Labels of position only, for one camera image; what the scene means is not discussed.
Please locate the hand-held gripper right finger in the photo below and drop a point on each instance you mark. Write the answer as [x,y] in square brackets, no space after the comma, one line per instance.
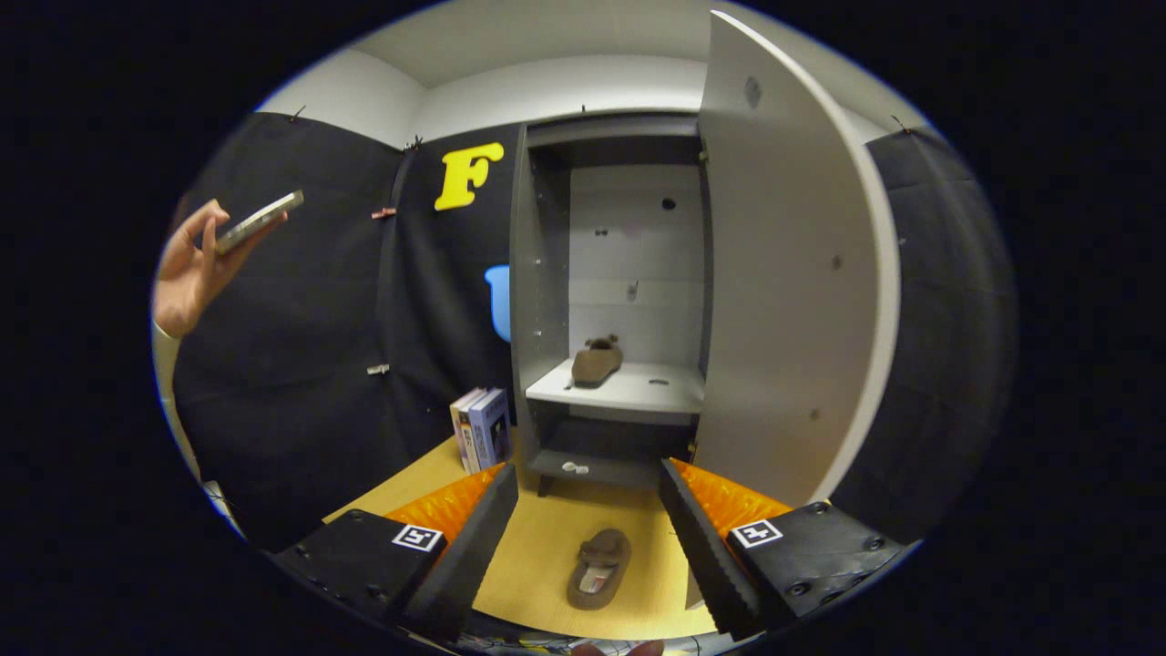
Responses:
[706,556]

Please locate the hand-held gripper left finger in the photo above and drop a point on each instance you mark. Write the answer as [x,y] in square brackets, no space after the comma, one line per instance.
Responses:
[469,556]

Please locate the brown fuzzy shoe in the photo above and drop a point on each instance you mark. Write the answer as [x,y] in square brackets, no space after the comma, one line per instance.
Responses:
[601,569]
[597,363]

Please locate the grey shoe cabinet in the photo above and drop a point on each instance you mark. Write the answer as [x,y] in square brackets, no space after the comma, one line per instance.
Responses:
[539,301]

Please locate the blue book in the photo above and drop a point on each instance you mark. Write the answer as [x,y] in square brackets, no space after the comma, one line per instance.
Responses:
[492,428]

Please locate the black backdrop cloth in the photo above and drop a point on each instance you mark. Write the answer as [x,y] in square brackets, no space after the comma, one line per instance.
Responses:
[301,383]

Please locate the smartphone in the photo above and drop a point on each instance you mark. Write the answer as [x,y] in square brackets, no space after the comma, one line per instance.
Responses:
[258,221]

